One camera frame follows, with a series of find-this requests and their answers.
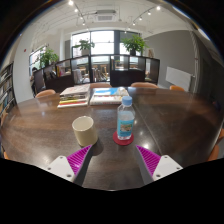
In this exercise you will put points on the ceiling air conditioner unit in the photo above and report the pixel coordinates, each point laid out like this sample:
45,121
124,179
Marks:
105,16

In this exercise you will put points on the person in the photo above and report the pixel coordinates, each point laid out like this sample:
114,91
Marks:
34,78

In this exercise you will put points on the blue and white book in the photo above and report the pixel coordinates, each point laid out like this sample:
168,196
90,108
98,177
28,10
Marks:
108,96

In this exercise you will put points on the ceiling lights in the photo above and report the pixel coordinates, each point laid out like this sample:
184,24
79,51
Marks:
71,2

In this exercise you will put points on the large potted plant dark pot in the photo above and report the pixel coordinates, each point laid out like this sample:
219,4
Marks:
134,43

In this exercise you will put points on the cream ceramic cup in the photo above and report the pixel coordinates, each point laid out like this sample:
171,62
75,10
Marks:
85,133

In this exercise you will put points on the stack of books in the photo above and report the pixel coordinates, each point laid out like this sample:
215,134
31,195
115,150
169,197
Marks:
75,96

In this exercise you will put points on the low black shelf unit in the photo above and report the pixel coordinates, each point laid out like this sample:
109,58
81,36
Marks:
123,78

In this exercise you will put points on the potted plant in white pot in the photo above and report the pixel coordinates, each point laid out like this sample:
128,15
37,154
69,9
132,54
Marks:
85,46

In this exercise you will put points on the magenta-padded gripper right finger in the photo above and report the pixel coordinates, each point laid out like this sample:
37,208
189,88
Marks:
163,166

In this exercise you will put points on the white wall radiator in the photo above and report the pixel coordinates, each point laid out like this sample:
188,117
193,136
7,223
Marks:
179,78

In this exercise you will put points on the small bushy potted plant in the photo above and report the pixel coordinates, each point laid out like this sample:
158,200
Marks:
48,56

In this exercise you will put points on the tall bookshelf with books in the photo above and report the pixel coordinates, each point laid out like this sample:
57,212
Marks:
6,90

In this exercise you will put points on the flat round red coaster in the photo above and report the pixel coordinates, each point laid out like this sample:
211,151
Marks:
121,142

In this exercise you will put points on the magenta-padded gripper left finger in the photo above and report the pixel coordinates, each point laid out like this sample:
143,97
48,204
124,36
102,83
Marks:
65,166

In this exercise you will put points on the clear water bottle blue cap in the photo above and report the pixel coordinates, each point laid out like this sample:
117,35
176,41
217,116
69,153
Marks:
125,121

